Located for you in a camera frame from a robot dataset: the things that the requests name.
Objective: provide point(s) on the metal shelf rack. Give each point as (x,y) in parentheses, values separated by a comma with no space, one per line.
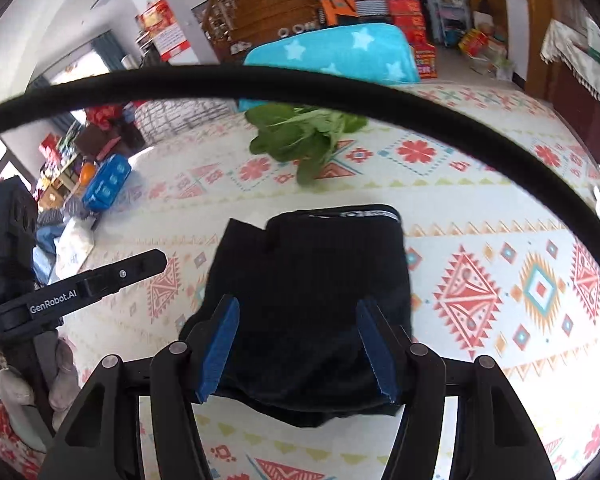
(450,15)

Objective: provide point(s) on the blue grey curtain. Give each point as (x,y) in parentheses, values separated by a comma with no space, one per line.
(107,47)

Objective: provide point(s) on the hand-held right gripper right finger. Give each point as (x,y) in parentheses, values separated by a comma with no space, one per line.
(377,355)

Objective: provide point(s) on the person's left hand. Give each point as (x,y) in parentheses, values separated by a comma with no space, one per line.
(62,375)

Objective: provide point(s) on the green leafy vegetable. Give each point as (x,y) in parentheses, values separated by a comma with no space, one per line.
(290,135)

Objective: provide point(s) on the white lace cloth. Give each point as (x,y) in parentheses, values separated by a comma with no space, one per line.
(565,45)

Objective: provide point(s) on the orange fruit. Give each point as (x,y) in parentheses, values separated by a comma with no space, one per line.
(86,172)

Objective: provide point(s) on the red gift carton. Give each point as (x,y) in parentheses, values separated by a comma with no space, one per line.
(407,20)

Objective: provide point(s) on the blue wet wipes pack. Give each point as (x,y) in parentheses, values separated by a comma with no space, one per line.
(105,185)

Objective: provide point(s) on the wooden side cabinet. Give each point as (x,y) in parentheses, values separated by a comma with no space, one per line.
(580,105)

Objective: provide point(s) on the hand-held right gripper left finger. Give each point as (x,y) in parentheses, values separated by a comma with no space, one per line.
(220,350)

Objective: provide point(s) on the red wall calendar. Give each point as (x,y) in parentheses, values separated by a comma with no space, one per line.
(167,35)

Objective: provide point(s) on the blue star towel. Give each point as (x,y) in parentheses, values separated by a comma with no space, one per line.
(330,50)

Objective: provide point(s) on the orange bag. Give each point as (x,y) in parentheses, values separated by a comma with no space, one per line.
(337,12)

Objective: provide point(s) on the small red yellow box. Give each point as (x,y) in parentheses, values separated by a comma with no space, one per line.
(472,42)

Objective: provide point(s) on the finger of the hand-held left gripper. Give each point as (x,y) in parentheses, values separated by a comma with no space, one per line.
(130,267)

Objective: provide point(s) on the patterned tablecloth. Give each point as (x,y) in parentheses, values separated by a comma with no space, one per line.
(480,210)

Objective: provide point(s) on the white grid patterned chair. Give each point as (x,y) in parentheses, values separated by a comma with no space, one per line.
(170,120)

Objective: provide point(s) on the black pants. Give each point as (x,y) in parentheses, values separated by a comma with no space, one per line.
(310,285)

